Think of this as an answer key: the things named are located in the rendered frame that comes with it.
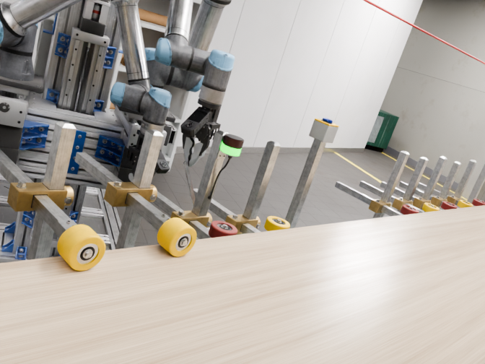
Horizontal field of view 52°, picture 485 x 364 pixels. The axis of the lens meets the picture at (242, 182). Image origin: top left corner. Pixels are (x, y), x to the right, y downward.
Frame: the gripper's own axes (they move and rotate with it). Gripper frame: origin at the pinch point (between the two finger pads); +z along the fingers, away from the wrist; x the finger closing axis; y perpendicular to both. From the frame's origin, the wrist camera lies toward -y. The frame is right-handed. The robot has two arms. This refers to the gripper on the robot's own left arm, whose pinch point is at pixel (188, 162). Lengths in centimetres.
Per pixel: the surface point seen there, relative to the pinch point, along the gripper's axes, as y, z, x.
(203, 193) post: -2.3, 6.3, -9.0
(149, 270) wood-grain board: -48, 11, -22
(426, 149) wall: 860, 64, -37
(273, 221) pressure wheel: 11.8, 10.2, -28.8
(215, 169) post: -1.4, -2.1, -9.9
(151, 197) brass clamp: -22.5, 6.1, -3.2
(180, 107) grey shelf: 266, 41, 158
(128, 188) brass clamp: -29.6, 3.6, 0.1
